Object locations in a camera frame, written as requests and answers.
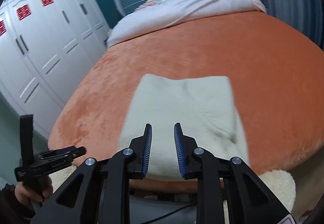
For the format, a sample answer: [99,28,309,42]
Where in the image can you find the white wardrobe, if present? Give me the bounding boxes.
[1,0,110,138]

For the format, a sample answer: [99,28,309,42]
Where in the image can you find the white pink duvet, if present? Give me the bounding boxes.
[108,0,266,47]

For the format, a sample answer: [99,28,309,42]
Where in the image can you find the person's left hand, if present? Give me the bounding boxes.
[14,176,53,206]

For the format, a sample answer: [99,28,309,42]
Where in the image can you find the pink ruffled pillow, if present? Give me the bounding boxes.
[135,0,163,11]

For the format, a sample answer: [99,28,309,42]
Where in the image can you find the orange plush bed cover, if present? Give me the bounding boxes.
[48,11,324,193]

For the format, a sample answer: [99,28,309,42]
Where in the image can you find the cream fluffy rug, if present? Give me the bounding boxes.
[49,165,296,212]

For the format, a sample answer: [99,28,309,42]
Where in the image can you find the cream knit cardigan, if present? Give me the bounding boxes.
[118,74,249,182]

